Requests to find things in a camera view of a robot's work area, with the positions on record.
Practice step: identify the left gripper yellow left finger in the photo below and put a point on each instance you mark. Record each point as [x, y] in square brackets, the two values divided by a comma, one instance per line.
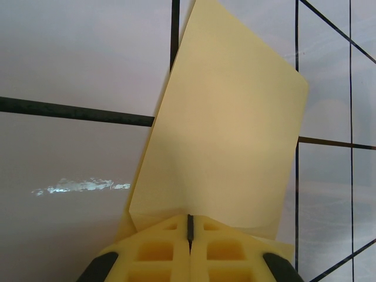
[152, 255]

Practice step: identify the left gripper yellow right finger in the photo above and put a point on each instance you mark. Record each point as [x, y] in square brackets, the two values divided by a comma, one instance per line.
[232, 255]

